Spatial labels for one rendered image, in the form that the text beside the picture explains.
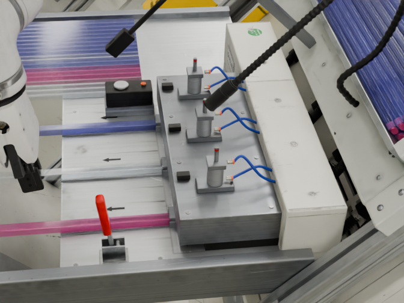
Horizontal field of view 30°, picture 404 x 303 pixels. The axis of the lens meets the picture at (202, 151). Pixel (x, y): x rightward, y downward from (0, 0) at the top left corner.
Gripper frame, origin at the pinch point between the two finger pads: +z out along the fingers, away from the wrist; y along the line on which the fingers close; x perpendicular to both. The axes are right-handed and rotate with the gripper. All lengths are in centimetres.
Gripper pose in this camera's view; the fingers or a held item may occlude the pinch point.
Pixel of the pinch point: (30, 174)
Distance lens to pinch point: 113.2
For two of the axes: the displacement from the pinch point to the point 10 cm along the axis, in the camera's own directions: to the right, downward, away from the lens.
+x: -9.8, 1.9, -0.1
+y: -1.3, -6.2, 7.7
